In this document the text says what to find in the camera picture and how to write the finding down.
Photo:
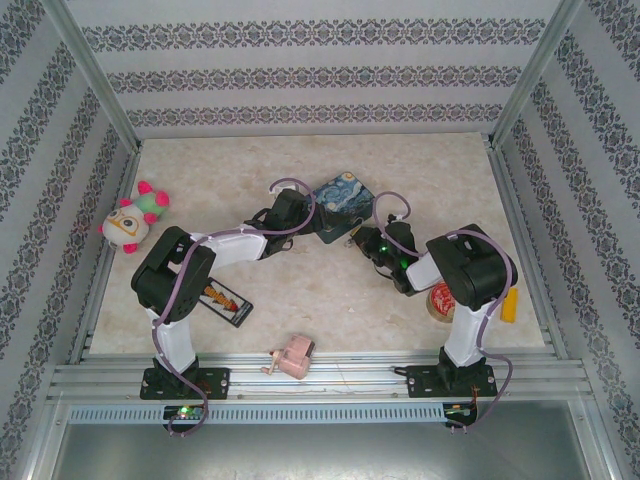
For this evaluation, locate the aluminium corner post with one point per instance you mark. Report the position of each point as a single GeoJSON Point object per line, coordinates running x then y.
{"type": "Point", "coordinates": [535, 70]}
{"type": "Point", "coordinates": [92, 70]}

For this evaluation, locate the wide aluminium mounting rail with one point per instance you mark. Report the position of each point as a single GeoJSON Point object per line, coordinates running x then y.
{"type": "Point", "coordinates": [100, 377]}

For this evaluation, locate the starry night print tin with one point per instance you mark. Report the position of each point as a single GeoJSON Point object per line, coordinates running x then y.
{"type": "Point", "coordinates": [342, 200]}

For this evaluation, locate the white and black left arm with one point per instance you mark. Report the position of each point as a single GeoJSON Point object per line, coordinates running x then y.
{"type": "Point", "coordinates": [235, 247]}

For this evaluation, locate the black box with orange print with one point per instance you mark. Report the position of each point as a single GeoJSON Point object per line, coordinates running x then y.
{"type": "Point", "coordinates": [227, 302]}

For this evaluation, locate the white plush toy with glasses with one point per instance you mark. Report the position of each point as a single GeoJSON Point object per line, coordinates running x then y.
{"type": "Point", "coordinates": [131, 220]}

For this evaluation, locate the small metal padlock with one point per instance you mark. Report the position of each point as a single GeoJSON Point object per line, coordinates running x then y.
{"type": "Point", "coordinates": [348, 243]}

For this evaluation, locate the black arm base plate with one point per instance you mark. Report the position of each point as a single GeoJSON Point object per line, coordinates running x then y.
{"type": "Point", "coordinates": [425, 382]}
{"type": "Point", "coordinates": [215, 382]}

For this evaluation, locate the pink pencil sharpener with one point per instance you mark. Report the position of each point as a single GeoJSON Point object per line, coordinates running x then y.
{"type": "Point", "coordinates": [295, 357]}

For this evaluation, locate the round red and tan tin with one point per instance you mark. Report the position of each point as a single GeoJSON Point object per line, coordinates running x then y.
{"type": "Point", "coordinates": [441, 302]}

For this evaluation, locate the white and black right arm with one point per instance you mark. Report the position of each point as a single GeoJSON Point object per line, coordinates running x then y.
{"type": "Point", "coordinates": [467, 330]}

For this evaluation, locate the aluminium side rail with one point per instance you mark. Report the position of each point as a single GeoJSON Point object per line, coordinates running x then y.
{"type": "Point", "coordinates": [527, 250]}
{"type": "Point", "coordinates": [92, 305]}

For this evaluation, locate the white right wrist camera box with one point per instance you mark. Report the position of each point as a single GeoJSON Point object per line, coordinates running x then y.
{"type": "Point", "coordinates": [397, 217]}

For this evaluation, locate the yellow block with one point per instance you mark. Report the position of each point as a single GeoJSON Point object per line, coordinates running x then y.
{"type": "Point", "coordinates": [510, 305]}

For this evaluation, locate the controller board with green light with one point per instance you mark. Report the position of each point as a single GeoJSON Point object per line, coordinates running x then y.
{"type": "Point", "coordinates": [184, 412]}
{"type": "Point", "coordinates": [460, 411]}

